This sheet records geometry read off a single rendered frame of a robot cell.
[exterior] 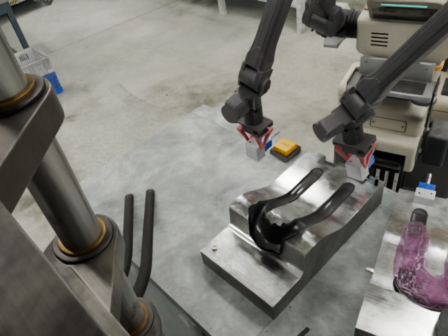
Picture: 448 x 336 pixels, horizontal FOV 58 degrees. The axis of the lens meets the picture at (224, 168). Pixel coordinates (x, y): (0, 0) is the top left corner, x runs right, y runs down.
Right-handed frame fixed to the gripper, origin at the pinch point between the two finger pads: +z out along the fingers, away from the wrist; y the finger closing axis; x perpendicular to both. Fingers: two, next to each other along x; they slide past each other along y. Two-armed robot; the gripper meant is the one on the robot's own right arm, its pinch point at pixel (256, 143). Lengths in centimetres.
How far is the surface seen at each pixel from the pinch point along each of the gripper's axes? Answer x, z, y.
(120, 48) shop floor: 119, 101, -322
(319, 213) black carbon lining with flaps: -6.4, 6.9, 28.8
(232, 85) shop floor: 131, 100, -160
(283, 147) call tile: 14.3, 11.9, -1.8
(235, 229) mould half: -24.6, 8.2, 13.3
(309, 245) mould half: -20.3, 1.1, 35.7
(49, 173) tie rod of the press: -62, -50, 28
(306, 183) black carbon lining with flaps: 1.1, 7.1, 18.5
